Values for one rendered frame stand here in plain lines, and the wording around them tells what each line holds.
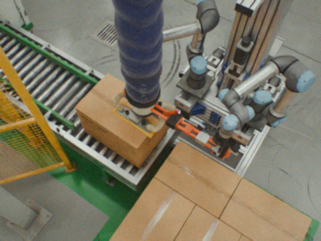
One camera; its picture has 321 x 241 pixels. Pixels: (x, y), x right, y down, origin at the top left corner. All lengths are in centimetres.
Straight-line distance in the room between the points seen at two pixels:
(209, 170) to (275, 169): 96
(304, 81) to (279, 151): 176
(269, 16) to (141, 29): 82
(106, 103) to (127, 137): 34
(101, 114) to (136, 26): 114
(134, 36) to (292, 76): 90
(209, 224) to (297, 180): 124
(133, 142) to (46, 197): 131
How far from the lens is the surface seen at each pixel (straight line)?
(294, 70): 193
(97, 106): 253
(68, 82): 322
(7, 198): 271
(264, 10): 202
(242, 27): 216
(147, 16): 145
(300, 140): 373
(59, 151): 299
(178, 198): 264
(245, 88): 187
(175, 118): 209
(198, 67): 233
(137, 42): 156
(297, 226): 279
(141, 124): 219
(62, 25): 453
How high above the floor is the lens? 308
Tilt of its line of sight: 61 degrees down
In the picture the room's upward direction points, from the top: 1 degrees clockwise
